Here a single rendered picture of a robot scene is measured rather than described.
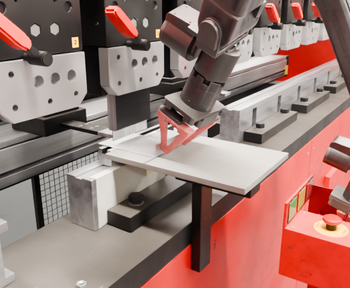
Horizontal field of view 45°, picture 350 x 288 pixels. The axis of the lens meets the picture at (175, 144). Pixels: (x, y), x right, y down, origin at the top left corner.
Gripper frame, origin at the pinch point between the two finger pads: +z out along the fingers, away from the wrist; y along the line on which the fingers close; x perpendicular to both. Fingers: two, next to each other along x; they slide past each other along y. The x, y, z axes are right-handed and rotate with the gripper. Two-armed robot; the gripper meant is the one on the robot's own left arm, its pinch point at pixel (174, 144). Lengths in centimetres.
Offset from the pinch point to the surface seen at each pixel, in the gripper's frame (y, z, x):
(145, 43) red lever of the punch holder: 4.5, -14.4, -10.2
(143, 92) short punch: -4.1, -1.7, -12.3
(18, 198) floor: -95, 178, -124
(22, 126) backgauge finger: 4.7, 18.1, -31.4
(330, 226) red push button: -27.4, 9.7, 29.6
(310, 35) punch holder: -96, -7, -13
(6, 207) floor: -83, 176, -119
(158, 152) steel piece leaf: 3.7, 1.0, -0.5
